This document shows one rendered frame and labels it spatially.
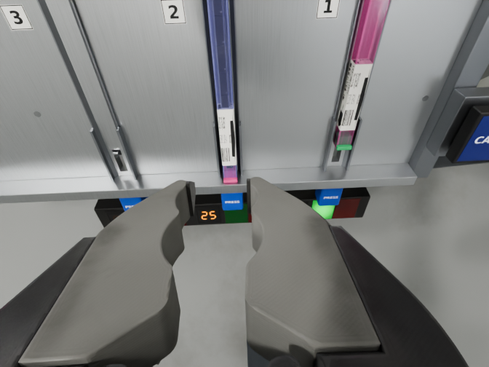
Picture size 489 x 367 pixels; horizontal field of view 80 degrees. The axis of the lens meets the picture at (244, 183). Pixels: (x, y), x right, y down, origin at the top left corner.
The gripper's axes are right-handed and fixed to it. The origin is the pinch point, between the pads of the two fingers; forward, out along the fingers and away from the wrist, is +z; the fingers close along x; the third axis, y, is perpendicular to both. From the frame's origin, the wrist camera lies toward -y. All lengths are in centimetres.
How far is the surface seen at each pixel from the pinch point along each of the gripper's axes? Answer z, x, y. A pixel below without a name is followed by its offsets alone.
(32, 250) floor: 70, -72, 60
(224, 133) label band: 14.0, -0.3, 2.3
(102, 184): 15.7, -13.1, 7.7
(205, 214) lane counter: 19.9, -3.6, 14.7
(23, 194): 14.8, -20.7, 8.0
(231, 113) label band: 13.5, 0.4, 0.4
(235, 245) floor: 70, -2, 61
